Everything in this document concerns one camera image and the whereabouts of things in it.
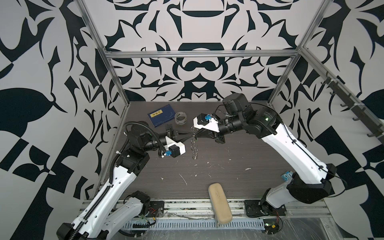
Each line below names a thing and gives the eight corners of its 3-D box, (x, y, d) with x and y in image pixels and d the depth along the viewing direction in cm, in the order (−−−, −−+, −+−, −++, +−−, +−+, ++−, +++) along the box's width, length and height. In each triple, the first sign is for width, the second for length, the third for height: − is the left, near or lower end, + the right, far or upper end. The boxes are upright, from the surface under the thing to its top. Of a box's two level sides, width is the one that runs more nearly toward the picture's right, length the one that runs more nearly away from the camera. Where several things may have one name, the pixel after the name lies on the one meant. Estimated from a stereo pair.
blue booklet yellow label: (154, 127, 107) (153, 126, 106) (147, 115, 114) (146, 114, 113) (177, 116, 114) (177, 114, 112) (169, 106, 121) (169, 104, 119)
